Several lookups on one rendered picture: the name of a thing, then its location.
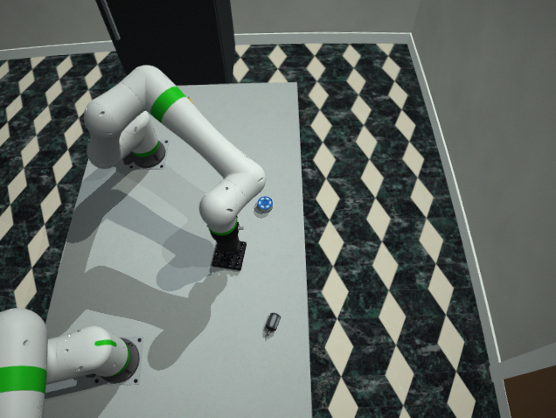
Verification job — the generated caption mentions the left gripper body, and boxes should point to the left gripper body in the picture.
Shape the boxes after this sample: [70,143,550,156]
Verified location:
[210,221,244,254]

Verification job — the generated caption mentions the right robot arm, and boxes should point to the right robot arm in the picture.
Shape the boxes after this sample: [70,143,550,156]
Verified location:
[0,308,140,418]

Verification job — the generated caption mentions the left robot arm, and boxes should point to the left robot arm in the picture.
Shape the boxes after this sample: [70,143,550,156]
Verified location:
[84,66,266,235]

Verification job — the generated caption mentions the black knob panel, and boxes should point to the black knob panel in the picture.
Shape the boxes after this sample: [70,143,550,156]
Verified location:
[212,241,247,270]

